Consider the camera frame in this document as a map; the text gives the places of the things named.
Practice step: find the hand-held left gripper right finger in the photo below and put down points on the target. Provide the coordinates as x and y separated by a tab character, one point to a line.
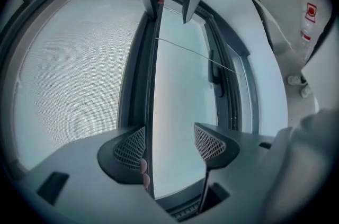
222	151

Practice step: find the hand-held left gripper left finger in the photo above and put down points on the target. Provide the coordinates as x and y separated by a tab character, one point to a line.
116	162

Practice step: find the dark framed window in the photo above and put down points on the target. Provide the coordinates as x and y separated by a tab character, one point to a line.
185	90

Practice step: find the person's grey clothing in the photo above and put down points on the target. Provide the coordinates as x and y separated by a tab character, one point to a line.
304	164

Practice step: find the small white bottle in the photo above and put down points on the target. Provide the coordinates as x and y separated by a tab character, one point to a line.
306	91
293	79

